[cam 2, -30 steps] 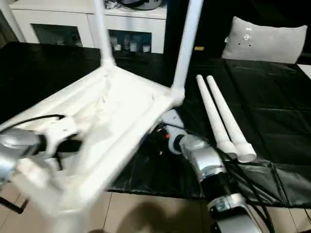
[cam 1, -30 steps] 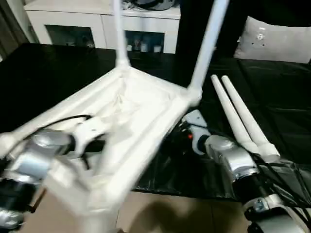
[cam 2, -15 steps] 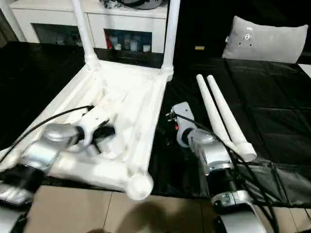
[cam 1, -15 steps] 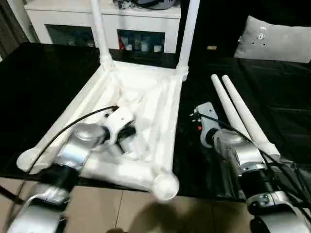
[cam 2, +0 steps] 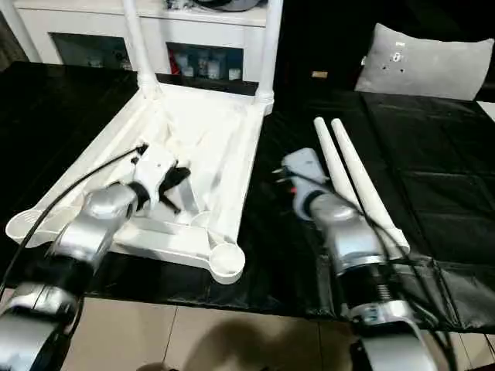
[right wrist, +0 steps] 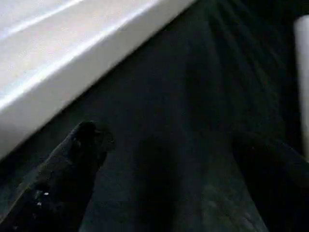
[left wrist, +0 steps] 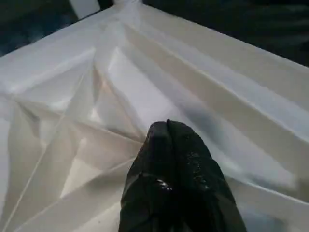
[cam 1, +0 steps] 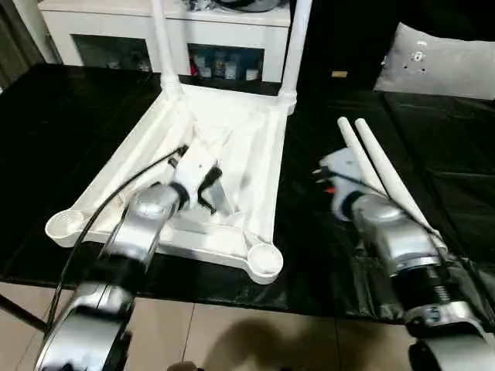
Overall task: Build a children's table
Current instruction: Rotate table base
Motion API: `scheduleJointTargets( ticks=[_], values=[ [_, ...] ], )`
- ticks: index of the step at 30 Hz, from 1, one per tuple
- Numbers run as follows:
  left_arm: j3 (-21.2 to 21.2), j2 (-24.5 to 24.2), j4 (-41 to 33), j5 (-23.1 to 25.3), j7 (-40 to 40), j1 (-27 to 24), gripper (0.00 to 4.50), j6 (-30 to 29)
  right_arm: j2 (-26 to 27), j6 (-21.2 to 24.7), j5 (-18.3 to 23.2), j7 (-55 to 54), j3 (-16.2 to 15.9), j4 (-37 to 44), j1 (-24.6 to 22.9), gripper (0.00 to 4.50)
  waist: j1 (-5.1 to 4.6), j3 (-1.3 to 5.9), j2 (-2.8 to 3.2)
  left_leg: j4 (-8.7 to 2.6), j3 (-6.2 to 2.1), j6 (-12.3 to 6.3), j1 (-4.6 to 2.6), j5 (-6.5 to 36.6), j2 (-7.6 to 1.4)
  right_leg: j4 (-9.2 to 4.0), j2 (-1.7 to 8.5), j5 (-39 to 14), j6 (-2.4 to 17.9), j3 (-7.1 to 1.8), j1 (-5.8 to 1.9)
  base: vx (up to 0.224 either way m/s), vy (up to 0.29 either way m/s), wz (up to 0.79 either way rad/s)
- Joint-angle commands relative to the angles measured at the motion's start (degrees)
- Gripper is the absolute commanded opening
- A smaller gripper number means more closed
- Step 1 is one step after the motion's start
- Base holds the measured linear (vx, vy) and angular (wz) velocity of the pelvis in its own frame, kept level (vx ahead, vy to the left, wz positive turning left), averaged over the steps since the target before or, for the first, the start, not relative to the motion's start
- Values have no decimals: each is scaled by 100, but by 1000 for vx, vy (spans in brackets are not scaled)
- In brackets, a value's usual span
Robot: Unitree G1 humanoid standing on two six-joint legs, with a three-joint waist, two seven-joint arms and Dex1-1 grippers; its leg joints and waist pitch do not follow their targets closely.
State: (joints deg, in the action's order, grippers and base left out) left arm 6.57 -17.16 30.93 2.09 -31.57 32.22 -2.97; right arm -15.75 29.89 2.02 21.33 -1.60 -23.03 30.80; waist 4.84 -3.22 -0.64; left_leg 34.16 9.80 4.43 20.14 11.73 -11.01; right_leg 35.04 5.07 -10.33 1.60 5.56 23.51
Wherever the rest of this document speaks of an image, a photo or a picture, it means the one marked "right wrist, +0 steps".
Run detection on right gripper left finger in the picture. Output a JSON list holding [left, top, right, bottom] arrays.
[[0, 120, 115, 232]]

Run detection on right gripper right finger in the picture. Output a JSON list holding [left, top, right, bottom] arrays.
[[229, 131, 309, 232]]

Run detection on white plastic table top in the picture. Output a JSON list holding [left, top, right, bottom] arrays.
[[0, 0, 199, 161]]

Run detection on black mat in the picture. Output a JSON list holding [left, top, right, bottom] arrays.
[[0, 0, 309, 232]]

